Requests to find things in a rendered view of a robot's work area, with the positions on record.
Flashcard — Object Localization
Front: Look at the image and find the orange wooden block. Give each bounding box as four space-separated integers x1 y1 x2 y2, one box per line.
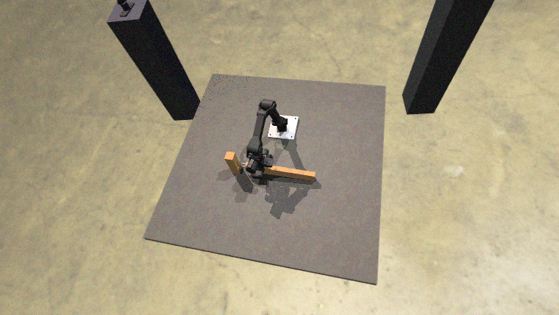
224 152 242 174

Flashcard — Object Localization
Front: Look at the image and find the tan wooden board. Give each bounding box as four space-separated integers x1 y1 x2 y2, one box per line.
264 166 315 181

